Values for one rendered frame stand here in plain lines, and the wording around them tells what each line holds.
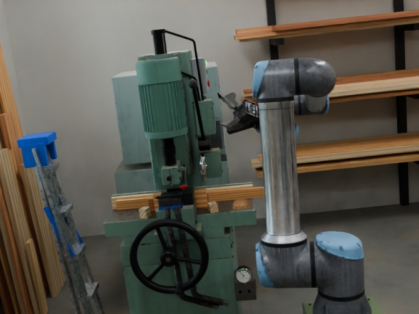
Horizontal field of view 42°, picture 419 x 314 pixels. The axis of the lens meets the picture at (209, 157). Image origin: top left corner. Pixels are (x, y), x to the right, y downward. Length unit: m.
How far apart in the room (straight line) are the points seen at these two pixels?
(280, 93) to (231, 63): 2.77
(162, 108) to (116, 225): 0.49
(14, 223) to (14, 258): 0.21
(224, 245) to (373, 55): 2.82
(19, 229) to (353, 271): 2.22
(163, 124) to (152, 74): 0.20
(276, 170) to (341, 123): 2.95
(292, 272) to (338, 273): 0.14
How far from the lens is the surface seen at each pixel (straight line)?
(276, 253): 1.77
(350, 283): 1.81
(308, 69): 1.71
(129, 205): 2.33
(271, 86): 1.71
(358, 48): 4.62
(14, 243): 3.49
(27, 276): 3.57
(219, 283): 2.25
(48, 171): 2.95
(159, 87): 2.12
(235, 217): 2.14
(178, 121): 2.16
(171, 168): 2.21
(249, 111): 2.10
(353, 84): 4.15
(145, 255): 2.22
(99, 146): 4.63
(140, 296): 2.30
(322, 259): 1.78
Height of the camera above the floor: 1.58
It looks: 13 degrees down
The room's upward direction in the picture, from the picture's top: 6 degrees counter-clockwise
